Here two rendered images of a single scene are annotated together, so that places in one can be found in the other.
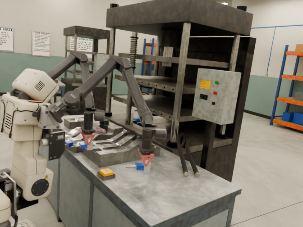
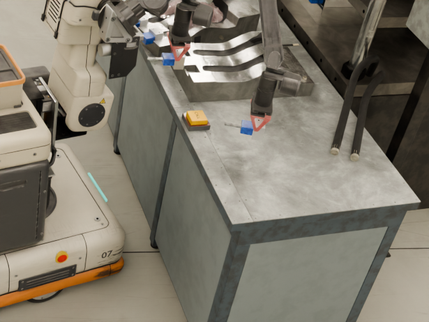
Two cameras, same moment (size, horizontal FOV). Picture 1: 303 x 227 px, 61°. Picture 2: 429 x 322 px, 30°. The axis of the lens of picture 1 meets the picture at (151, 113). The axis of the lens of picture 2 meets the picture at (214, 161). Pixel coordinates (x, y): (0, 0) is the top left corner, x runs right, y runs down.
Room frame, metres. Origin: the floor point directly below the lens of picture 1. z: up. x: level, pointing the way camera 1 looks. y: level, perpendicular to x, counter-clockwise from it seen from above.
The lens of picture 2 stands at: (-0.82, -0.29, 2.45)
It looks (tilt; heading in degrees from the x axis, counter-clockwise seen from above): 38 degrees down; 11
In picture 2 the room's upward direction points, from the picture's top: 14 degrees clockwise
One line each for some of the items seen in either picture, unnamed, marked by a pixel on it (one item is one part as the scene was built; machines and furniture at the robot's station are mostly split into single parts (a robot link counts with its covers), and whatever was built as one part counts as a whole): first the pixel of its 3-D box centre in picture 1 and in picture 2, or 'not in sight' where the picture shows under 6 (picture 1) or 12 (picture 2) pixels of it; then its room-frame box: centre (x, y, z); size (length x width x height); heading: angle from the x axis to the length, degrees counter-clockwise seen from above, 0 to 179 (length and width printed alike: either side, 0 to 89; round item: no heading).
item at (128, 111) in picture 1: (130, 95); not in sight; (2.71, 0.25, 1.10); 0.05 x 0.05 x 1.30
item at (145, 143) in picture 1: (146, 144); (263, 97); (1.32, 0.01, 1.05); 0.10 x 0.07 x 0.07; 16
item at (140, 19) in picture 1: (171, 36); not in sight; (2.79, -0.12, 1.75); 1.30 x 0.84 x 0.61; 39
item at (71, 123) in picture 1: (76, 123); not in sight; (2.39, 0.71, 0.84); 0.20 x 0.15 x 0.07; 129
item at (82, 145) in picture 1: (81, 145); (165, 59); (1.53, 0.42, 0.93); 0.13 x 0.05 x 0.05; 124
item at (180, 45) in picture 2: (88, 137); (178, 47); (1.54, 0.38, 0.99); 0.07 x 0.07 x 0.09; 34
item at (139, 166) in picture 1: (137, 166); (244, 126); (1.31, 0.05, 0.93); 0.13 x 0.05 x 0.05; 106
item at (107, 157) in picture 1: (122, 146); (243, 64); (1.78, 0.18, 0.87); 0.50 x 0.26 x 0.14; 129
